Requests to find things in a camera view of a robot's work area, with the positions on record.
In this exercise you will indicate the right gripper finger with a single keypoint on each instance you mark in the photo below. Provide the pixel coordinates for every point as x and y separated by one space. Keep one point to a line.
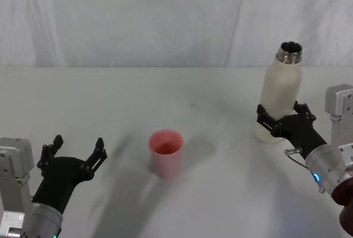
264 119
306 112

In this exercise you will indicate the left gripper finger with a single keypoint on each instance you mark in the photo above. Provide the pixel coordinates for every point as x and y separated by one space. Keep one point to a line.
96 158
47 154

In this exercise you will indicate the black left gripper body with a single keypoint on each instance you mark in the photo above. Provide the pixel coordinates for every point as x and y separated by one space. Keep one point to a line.
59 177

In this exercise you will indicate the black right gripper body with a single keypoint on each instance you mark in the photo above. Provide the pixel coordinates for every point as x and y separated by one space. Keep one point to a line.
299 132

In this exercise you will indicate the cream vacuum bottle steel neck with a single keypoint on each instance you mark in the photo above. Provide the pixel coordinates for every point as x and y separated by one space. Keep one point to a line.
280 92

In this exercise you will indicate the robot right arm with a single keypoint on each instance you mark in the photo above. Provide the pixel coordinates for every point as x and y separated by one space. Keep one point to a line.
328 163

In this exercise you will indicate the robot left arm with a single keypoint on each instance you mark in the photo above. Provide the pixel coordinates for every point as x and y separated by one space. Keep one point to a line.
16 172

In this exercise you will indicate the white table cloth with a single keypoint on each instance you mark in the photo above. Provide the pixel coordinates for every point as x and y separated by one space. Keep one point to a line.
110 97

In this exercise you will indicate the pink cup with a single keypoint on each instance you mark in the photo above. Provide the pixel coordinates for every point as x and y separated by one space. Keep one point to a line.
167 161

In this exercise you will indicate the white curtain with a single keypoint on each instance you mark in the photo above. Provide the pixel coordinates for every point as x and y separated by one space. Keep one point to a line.
138 17

